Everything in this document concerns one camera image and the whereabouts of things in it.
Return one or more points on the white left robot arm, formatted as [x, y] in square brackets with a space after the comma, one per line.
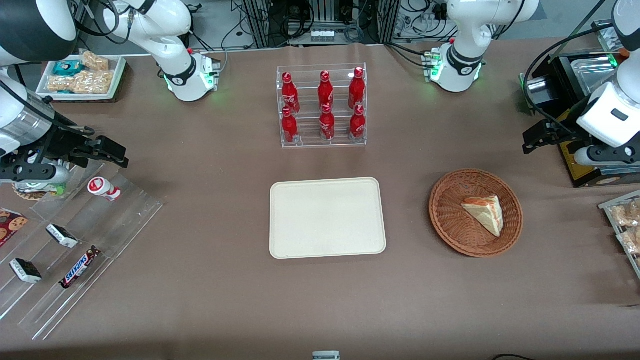
[465, 30]

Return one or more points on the cream rectangular plastic tray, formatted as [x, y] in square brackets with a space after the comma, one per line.
[325, 220]

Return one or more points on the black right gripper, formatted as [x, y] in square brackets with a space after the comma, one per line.
[60, 141]

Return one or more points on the small clear bag of snacks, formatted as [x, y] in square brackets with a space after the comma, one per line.
[95, 61]

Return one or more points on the white snack tray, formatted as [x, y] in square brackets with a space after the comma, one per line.
[117, 75]

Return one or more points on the red cola bottle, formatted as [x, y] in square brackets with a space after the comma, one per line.
[325, 90]
[356, 90]
[327, 125]
[357, 124]
[289, 95]
[289, 127]

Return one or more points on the snickers chocolate bar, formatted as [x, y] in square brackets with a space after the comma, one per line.
[79, 268]

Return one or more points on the chocolate chip cookie pack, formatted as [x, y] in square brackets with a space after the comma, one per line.
[11, 226]

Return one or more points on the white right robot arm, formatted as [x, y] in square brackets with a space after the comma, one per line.
[165, 30]

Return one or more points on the grey pastry tray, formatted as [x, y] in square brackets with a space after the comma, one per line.
[607, 207]

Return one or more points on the black white snack bar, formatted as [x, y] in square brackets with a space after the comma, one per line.
[26, 270]
[62, 236]

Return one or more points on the large clear bag of snacks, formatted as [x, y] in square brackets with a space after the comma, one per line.
[85, 82]

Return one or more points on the bagged pastry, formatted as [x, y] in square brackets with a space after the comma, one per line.
[631, 240]
[627, 214]

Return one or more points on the black countertop fryer appliance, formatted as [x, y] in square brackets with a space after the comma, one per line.
[575, 170]

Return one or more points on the metal fryer pan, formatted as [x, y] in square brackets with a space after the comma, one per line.
[590, 67]

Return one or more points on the white red yogurt bottle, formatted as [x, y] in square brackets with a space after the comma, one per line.
[102, 187]

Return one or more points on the clear acrylic bottle rack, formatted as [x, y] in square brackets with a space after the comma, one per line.
[310, 140]

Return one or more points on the clear acrylic stepped display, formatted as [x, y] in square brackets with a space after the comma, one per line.
[120, 220]

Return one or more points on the triangular sandwich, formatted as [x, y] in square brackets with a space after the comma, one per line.
[486, 212]

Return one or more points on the white label tag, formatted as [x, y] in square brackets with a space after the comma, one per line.
[326, 355]

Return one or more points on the brown woven wicker basket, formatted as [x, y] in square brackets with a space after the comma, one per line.
[450, 220]

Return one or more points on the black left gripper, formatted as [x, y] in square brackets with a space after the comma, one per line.
[569, 131]

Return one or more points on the teal snack packet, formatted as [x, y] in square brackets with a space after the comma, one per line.
[67, 67]

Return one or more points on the white power strip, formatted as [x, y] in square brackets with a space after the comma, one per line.
[322, 35]

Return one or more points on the green capped white bottle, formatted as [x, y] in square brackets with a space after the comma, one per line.
[47, 189]

